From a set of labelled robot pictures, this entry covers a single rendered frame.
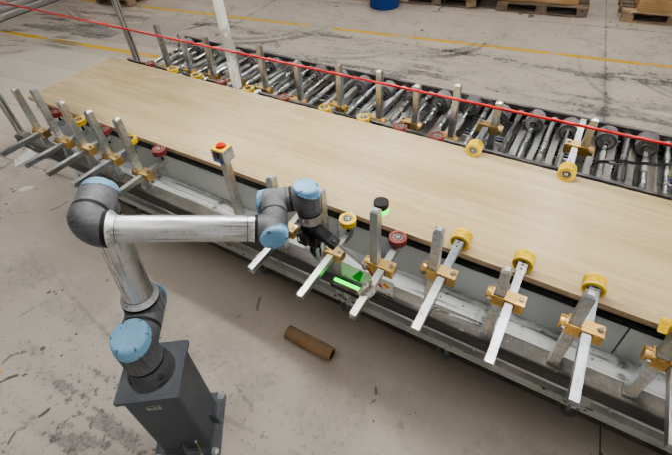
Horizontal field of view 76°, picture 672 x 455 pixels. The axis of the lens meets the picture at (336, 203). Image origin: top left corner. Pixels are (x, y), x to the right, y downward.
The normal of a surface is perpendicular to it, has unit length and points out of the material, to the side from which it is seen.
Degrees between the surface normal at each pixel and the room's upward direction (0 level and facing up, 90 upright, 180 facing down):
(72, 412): 0
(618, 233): 0
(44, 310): 0
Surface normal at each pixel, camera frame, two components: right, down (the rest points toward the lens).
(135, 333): -0.04, -0.68
